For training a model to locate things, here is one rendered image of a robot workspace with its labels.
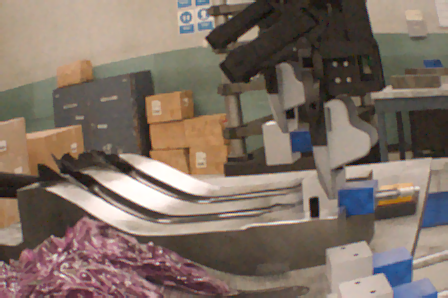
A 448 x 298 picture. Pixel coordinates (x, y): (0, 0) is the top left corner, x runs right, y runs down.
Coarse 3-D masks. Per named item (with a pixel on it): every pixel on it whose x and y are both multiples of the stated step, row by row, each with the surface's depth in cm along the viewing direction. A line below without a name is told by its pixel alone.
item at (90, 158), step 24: (48, 168) 81; (72, 168) 85; (120, 168) 94; (96, 192) 82; (168, 192) 91; (264, 192) 88; (288, 192) 84; (144, 216) 81; (168, 216) 81; (192, 216) 80; (216, 216) 79; (240, 216) 75
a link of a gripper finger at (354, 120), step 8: (344, 96) 74; (352, 104) 74; (352, 112) 74; (352, 120) 74; (360, 120) 74; (360, 128) 74; (368, 128) 74; (376, 136) 74; (336, 168) 75; (344, 168) 75
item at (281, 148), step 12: (288, 120) 104; (264, 132) 102; (276, 132) 102; (288, 132) 101; (300, 132) 101; (276, 144) 102; (288, 144) 102; (300, 144) 101; (276, 156) 102; (288, 156) 102; (300, 156) 106
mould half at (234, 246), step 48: (48, 192) 76; (144, 192) 87; (192, 192) 92; (240, 192) 91; (0, 240) 83; (144, 240) 73; (192, 240) 71; (240, 240) 69; (288, 240) 68; (336, 240) 66
